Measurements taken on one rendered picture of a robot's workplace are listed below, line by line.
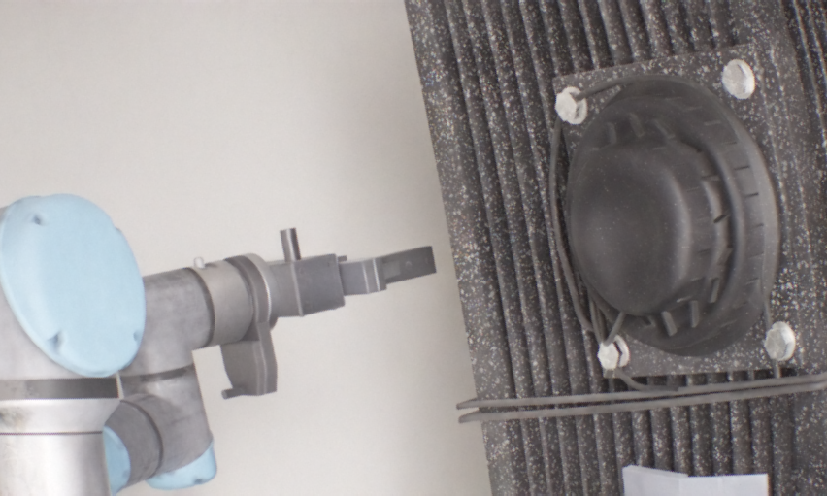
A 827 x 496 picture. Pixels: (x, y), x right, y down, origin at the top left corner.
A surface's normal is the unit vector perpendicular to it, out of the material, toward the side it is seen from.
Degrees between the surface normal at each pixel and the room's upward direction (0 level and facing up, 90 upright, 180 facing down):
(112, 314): 83
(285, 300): 90
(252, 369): 90
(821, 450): 90
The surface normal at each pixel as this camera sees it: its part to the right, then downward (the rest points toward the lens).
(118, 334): 0.82, -0.23
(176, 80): 0.46, -0.04
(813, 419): -0.77, 0.18
